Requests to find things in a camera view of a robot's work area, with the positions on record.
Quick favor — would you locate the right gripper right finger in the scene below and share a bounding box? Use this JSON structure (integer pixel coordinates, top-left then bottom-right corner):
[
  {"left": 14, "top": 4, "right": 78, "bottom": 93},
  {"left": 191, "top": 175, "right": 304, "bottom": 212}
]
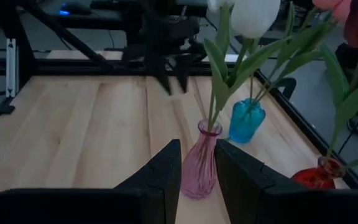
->
[{"left": 214, "top": 139, "right": 358, "bottom": 224}]

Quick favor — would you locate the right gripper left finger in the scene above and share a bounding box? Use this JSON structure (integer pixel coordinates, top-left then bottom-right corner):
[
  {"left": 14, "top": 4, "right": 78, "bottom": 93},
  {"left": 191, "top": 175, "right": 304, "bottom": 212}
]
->
[{"left": 0, "top": 139, "right": 183, "bottom": 224}]

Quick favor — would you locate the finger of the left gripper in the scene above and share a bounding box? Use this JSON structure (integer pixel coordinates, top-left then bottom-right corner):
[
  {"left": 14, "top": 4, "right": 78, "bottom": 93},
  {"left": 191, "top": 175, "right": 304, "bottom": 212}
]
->
[
  {"left": 155, "top": 57, "right": 173, "bottom": 96},
  {"left": 175, "top": 54, "right": 195, "bottom": 94}
]

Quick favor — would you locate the white artificial tulip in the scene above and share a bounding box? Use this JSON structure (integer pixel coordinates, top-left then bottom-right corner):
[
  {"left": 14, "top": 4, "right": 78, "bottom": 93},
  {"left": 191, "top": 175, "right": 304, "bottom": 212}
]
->
[
  {"left": 211, "top": 0, "right": 291, "bottom": 128},
  {"left": 203, "top": 0, "right": 236, "bottom": 128}
]

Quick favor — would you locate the pink artificial tulip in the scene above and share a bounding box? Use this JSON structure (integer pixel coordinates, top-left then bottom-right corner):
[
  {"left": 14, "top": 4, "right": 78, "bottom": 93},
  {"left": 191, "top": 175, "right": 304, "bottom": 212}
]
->
[{"left": 249, "top": 0, "right": 353, "bottom": 105}]

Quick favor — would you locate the red glass vase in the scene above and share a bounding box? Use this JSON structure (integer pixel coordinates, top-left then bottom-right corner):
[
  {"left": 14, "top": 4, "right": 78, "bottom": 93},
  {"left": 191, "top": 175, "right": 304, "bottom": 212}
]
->
[{"left": 290, "top": 155, "right": 346, "bottom": 191}]

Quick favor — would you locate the teal glass vase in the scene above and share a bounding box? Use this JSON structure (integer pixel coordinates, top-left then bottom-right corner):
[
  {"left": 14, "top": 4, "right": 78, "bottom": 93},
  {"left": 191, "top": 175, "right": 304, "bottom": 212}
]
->
[{"left": 227, "top": 98, "right": 267, "bottom": 145}]

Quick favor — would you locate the pink ribbed glass vase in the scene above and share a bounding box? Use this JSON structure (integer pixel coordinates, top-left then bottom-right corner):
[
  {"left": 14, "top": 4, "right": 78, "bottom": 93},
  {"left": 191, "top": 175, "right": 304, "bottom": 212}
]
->
[{"left": 180, "top": 119, "right": 224, "bottom": 200}]

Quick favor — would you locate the black device with blue light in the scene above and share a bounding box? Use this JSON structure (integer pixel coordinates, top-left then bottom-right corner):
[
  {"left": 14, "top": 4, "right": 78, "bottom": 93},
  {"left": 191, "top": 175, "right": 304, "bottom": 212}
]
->
[{"left": 57, "top": 1, "right": 93, "bottom": 17}]

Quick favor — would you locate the black aluminium table frame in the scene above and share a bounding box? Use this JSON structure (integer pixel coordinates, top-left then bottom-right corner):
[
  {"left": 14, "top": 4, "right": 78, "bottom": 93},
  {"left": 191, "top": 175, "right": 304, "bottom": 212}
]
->
[{"left": 0, "top": 0, "right": 358, "bottom": 191}]

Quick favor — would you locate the black floor cable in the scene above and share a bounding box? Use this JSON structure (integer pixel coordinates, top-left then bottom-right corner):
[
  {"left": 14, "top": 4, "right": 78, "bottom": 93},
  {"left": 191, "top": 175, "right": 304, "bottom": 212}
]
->
[{"left": 272, "top": 77, "right": 297, "bottom": 101}]

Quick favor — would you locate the silver aluminium bracket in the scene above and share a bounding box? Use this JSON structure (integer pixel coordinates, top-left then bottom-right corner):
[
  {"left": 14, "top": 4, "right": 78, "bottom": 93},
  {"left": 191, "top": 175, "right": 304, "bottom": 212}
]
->
[{"left": 6, "top": 38, "right": 17, "bottom": 98}]

